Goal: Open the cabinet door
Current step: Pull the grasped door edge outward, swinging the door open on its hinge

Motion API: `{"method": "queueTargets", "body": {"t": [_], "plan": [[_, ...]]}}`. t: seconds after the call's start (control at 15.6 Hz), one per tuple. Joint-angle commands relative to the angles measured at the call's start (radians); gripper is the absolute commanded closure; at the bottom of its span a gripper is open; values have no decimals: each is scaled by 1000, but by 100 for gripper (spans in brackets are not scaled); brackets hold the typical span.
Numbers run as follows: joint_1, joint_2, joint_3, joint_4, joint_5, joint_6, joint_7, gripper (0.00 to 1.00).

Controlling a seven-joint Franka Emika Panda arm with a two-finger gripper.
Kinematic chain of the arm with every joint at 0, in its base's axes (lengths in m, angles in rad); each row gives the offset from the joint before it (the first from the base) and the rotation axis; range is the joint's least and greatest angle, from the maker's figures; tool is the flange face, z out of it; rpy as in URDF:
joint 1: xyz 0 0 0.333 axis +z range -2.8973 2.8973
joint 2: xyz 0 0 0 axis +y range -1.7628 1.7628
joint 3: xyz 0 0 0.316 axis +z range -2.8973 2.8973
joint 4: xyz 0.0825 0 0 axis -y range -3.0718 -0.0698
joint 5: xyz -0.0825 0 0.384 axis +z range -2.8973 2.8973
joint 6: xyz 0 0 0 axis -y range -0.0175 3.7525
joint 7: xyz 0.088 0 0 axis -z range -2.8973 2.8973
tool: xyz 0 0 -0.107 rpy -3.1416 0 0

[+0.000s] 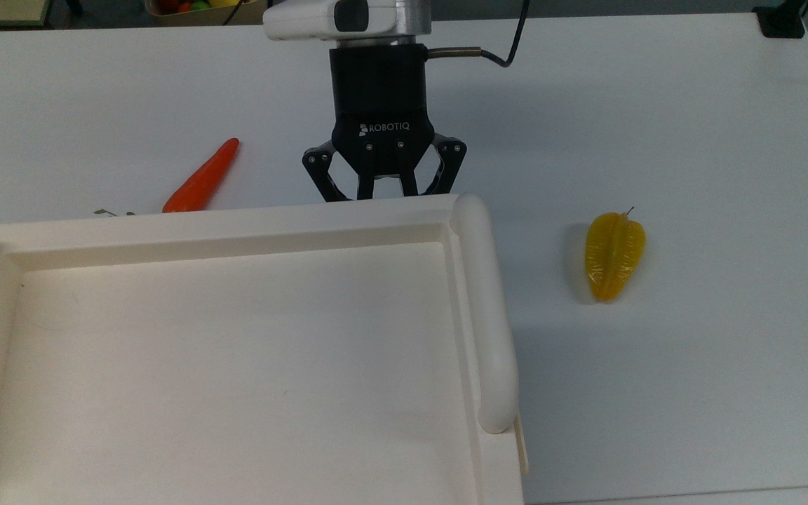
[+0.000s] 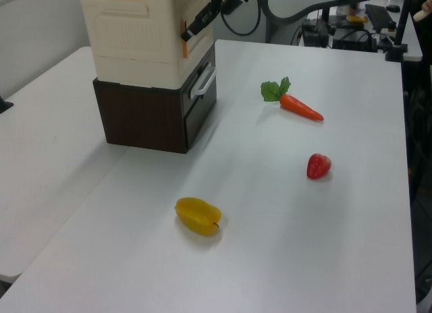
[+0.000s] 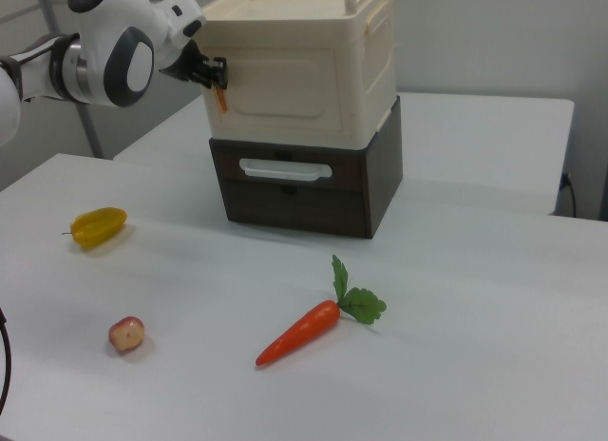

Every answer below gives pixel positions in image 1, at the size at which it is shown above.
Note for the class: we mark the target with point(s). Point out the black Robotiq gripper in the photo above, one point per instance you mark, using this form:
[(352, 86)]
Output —
[(379, 98)]

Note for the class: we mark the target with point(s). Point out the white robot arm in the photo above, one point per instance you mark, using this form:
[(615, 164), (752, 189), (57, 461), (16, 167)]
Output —
[(320, 17)]

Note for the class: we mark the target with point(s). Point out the orange toy carrot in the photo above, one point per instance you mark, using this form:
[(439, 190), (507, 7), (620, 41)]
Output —
[(200, 182)]

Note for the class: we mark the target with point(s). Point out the cardboard box with toys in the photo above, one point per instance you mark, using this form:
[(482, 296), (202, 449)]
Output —
[(200, 12)]

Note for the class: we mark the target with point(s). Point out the white wooden tray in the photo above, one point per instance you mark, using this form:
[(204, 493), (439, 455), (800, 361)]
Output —
[(236, 365)]

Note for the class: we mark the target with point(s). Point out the yellow toy starfruit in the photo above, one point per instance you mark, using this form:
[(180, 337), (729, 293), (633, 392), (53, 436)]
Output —
[(614, 256)]

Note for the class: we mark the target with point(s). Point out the green edged board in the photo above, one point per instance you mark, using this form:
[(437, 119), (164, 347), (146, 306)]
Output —
[(1, 12)]

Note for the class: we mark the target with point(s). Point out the black corner table clamp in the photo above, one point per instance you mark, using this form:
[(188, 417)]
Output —
[(781, 21)]

